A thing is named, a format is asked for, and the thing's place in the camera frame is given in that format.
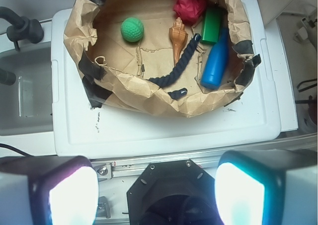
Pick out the red crumpled paper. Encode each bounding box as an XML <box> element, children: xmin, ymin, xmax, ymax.
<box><xmin>173</xmin><ymin>0</ymin><xmax>207</xmax><ymax>25</ymax></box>

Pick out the green rectangular block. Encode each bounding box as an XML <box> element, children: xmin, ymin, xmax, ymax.
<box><xmin>201</xmin><ymin>7</ymin><xmax>223</xmax><ymax>45</ymax></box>

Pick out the white plastic bin lid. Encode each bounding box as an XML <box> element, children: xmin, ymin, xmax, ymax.
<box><xmin>51</xmin><ymin>0</ymin><xmax>281</xmax><ymax>159</ymax></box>

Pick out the orange spiral shell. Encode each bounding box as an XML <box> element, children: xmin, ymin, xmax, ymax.
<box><xmin>169</xmin><ymin>17</ymin><xmax>188</xmax><ymax>66</ymax></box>

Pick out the green dimpled ball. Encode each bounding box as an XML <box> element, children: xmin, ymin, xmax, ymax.
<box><xmin>121</xmin><ymin>17</ymin><xmax>144</xmax><ymax>43</ymax></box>

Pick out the blue plastic bottle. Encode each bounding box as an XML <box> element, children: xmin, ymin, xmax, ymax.
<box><xmin>201</xmin><ymin>28</ymin><xmax>229</xmax><ymax>90</ymax></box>

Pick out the brown paper bag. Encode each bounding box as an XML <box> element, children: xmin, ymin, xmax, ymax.
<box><xmin>64</xmin><ymin>0</ymin><xmax>261</xmax><ymax>118</ymax></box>

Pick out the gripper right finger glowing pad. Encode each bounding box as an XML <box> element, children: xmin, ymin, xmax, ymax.
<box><xmin>215</xmin><ymin>150</ymin><xmax>318</xmax><ymax>225</ymax></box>

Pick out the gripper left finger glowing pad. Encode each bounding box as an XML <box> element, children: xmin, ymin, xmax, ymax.
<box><xmin>0</xmin><ymin>155</ymin><xmax>99</xmax><ymax>225</ymax></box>

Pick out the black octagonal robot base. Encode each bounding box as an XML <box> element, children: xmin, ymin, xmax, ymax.
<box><xmin>127</xmin><ymin>159</ymin><xmax>223</xmax><ymax>225</ymax></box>

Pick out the navy blue rope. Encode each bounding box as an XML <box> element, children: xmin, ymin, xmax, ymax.
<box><xmin>148</xmin><ymin>33</ymin><xmax>201</xmax><ymax>101</ymax></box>

